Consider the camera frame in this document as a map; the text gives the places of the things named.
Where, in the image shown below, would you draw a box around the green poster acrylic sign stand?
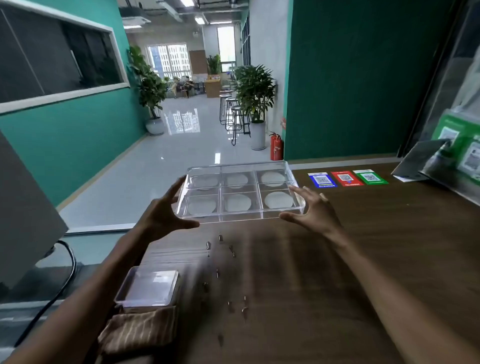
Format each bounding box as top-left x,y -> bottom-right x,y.
419,108 -> 480,208

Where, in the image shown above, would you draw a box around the bushy potted plant cylinder pot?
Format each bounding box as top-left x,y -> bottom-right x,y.
233,64 -> 277,151

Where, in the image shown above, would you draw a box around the grey box appliance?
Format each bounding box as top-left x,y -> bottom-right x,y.
0,130 -> 70,290

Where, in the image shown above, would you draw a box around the person's left hand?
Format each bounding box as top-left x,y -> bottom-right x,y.
138,176 -> 200,243

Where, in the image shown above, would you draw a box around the blue code card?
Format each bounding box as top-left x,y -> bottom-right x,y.
308,172 -> 338,188

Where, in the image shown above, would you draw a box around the green code card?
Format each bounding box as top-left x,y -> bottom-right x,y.
353,169 -> 389,186

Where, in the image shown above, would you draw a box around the person's left forearm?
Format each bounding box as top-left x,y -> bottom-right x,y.
0,224 -> 151,364

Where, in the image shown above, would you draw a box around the white framed dark window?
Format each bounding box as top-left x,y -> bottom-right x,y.
0,0 -> 131,115

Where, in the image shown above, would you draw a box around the wooden cabinet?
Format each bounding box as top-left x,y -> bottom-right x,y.
205,74 -> 223,99

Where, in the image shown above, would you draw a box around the small clear lidded plastic box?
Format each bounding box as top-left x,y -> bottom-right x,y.
114,266 -> 181,314

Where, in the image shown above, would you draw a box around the brown notice board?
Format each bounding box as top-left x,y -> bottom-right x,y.
188,49 -> 208,75

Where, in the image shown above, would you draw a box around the clear plastic compartment tray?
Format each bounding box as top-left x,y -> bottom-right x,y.
174,161 -> 307,225

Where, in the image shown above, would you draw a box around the small background potted plant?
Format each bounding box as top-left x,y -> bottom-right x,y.
206,54 -> 223,76

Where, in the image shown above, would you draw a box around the person's right forearm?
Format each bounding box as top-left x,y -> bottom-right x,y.
329,227 -> 480,364

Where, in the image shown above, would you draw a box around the tall potted plant round pot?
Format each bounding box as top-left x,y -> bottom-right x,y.
127,45 -> 170,136

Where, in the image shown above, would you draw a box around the grey tilted card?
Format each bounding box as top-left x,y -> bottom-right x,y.
391,139 -> 452,183

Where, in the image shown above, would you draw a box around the black cable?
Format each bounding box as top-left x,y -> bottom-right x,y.
14,239 -> 78,348

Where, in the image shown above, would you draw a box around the red fire extinguisher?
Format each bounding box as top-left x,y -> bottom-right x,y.
269,131 -> 285,161

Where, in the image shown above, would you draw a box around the black metal bar stool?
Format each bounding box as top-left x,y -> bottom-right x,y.
218,93 -> 234,126
229,105 -> 251,146
224,97 -> 241,130

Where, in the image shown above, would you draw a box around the ceiling air conditioner unit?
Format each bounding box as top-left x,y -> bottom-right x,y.
118,6 -> 152,28

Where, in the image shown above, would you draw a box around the scattered small metal pieces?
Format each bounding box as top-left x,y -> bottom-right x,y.
202,234 -> 251,347

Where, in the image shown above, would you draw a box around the person's right hand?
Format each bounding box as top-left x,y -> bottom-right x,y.
279,185 -> 343,241

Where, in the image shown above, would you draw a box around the red code card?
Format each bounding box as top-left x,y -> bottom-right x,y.
331,170 -> 364,187

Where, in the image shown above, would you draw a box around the brown striped cloth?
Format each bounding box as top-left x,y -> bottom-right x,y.
97,305 -> 179,358

